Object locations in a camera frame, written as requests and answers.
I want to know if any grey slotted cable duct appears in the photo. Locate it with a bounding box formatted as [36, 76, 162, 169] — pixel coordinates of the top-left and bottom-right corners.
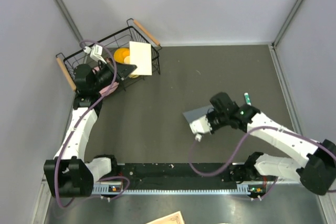
[89, 183, 266, 197]

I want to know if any orange bowl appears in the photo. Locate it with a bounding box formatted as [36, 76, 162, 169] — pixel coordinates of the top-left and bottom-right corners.
[113, 48, 130, 63]

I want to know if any pink plate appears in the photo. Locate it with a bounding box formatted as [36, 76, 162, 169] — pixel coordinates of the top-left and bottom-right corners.
[99, 82, 119, 96]

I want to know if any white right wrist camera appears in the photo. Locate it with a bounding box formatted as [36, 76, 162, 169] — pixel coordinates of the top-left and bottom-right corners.
[190, 115, 212, 142]

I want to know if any green white glue stick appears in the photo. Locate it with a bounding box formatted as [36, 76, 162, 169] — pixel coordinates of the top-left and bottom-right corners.
[244, 92, 251, 105]

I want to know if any black wire dish basket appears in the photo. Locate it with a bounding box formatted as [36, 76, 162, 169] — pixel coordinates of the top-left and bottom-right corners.
[55, 18, 163, 111]

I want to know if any brown patterned paper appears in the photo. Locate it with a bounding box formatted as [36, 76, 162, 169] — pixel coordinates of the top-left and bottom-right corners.
[148, 211, 185, 224]

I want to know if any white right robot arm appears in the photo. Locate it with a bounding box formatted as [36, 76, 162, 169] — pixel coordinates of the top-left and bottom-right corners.
[206, 92, 335, 196]

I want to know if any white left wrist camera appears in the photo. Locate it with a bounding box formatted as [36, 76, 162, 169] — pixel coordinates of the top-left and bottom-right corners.
[83, 45, 107, 64]

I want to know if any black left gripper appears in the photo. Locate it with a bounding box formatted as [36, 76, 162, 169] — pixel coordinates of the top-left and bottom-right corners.
[92, 56, 137, 92]

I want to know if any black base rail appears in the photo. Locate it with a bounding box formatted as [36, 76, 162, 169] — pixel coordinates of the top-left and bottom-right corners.
[103, 163, 274, 189]

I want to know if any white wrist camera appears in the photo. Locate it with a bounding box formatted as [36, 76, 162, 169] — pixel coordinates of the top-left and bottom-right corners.
[83, 45, 107, 64]
[190, 115, 212, 142]

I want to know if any cream paper letter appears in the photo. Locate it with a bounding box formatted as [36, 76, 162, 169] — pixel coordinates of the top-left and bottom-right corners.
[129, 41, 152, 76]

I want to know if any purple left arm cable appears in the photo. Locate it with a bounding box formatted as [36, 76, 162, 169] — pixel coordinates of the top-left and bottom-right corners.
[54, 39, 130, 209]

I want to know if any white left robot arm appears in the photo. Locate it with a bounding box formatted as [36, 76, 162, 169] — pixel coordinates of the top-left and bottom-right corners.
[44, 60, 126, 199]

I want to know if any pale yellow mug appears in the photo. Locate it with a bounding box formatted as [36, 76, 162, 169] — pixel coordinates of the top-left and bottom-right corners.
[124, 56, 139, 79]

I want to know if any grey blue envelope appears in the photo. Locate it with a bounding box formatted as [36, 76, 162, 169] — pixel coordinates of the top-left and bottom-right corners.
[183, 105, 214, 125]

